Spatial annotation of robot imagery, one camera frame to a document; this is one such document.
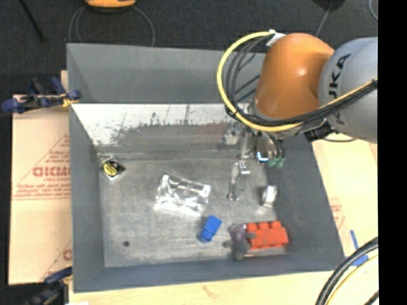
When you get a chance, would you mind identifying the red toy block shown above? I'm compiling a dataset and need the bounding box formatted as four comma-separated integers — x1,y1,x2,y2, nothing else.
245,220,291,252

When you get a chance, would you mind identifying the clear plastic packet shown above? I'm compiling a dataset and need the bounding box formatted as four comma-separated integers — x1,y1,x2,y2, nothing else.
153,173,212,217

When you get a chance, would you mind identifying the shiny silver metal clip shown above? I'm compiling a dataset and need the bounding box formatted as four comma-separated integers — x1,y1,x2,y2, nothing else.
258,184,279,208

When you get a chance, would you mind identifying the black cylinder on white bracket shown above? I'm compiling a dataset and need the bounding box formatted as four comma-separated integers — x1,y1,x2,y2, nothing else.
302,119,337,143

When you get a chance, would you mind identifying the grey metal bin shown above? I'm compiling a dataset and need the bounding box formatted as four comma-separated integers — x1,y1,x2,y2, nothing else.
66,43,346,292

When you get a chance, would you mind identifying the blue toy block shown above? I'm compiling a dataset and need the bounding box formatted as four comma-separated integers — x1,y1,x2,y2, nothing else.
197,215,223,243

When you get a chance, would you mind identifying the brown cardboard board red print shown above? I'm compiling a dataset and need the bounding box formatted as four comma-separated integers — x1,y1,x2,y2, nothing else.
8,69,378,286

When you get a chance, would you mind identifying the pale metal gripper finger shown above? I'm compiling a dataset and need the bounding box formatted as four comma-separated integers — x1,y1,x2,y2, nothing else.
226,160,252,201

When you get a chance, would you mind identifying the grey and purple toy figure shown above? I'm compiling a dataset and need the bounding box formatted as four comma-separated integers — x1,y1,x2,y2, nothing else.
222,223,257,262

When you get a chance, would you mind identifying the yellow and black tape measure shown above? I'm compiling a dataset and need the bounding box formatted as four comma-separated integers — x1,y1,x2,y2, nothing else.
100,157,126,180

